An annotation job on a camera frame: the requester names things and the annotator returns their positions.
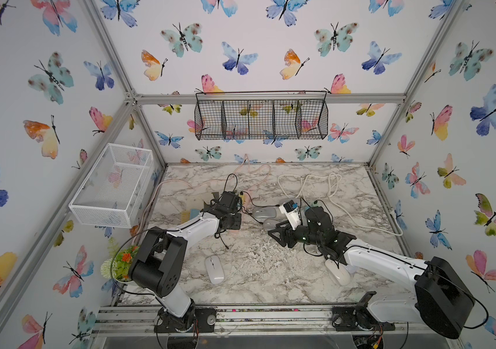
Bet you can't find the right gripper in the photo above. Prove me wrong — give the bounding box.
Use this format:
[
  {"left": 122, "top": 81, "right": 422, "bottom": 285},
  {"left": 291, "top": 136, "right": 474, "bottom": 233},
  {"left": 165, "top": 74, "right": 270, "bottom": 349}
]
[{"left": 267, "top": 219, "right": 324, "bottom": 250}]

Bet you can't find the white wireless mouse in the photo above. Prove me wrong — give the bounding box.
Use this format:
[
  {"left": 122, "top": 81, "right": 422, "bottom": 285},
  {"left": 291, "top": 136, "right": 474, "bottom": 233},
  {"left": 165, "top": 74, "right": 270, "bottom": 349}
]
[{"left": 205, "top": 255, "right": 225, "bottom": 285}]

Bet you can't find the silver mouse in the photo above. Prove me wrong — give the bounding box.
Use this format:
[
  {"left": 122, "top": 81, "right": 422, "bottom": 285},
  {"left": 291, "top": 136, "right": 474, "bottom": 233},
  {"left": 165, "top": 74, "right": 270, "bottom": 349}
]
[
  {"left": 262, "top": 219, "right": 280, "bottom": 231},
  {"left": 252, "top": 206, "right": 277, "bottom": 220}
]

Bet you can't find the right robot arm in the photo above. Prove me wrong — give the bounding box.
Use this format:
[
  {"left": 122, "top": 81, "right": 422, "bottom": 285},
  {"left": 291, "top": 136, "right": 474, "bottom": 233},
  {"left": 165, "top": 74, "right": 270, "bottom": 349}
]
[{"left": 268, "top": 201, "right": 476, "bottom": 340}]

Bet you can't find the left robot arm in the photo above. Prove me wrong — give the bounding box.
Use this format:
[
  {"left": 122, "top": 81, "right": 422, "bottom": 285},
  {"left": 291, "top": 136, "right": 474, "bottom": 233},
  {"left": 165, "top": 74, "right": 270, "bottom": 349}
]
[{"left": 128, "top": 191, "right": 241, "bottom": 318}]

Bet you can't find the white mouse right front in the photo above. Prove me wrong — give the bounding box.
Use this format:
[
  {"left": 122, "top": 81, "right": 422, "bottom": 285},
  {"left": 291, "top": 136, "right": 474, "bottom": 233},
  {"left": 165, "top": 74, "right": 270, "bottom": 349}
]
[{"left": 324, "top": 259, "right": 352, "bottom": 286}]

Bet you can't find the blue round object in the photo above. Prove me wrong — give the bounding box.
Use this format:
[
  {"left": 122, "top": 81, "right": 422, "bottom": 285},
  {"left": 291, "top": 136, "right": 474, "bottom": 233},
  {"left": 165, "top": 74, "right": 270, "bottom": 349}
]
[{"left": 180, "top": 209, "right": 200, "bottom": 223}]

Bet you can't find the artificial potted plant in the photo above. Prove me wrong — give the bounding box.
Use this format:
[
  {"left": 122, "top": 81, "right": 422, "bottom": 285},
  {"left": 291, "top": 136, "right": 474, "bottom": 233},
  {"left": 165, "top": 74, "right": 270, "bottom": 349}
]
[{"left": 101, "top": 238, "right": 139, "bottom": 283}]

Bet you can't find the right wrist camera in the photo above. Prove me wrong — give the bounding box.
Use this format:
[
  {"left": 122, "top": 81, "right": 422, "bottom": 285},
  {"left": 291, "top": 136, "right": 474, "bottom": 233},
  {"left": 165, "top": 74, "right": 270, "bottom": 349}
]
[{"left": 279, "top": 200, "right": 302, "bottom": 230}]

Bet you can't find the white power cord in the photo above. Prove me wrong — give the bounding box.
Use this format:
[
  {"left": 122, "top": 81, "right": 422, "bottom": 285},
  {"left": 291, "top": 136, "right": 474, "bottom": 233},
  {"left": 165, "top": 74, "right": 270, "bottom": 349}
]
[{"left": 277, "top": 172, "right": 404, "bottom": 237}]

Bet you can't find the black wire wall basket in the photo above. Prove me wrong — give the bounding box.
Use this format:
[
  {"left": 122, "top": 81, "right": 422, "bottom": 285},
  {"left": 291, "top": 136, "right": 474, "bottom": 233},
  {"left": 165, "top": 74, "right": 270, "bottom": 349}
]
[{"left": 189, "top": 91, "right": 329, "bottom": 141}]

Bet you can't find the white mesh wall basket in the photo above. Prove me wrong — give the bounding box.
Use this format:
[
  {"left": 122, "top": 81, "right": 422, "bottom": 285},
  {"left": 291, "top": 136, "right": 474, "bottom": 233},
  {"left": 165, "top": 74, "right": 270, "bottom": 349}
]
[{"left": 69, "top": 143, "right": 154, "bottom": 228}]

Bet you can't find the aluminium front rail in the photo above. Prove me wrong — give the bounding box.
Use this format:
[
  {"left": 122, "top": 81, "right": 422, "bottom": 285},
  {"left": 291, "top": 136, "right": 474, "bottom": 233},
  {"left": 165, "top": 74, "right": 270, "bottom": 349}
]
[{"left": 92, "top": 303, "right": 433, "bottom": 337}]

